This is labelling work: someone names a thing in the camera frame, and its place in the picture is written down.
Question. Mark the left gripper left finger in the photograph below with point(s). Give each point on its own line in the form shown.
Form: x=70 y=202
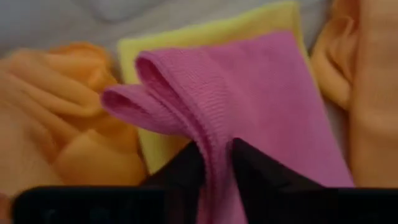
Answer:
x=183 y=174

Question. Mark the yellow microfiber towel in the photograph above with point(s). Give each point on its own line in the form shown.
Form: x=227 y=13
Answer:
x=202 y=34

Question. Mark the pink microfiber towel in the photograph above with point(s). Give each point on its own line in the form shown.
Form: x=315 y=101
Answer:
x=248 y=93

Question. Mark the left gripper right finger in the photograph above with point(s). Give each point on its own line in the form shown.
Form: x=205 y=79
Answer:
x=261 y=174

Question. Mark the orange microfiber towel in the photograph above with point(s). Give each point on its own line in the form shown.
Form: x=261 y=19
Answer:
x=373 y=93
x=46 y=102
x=81 y=53

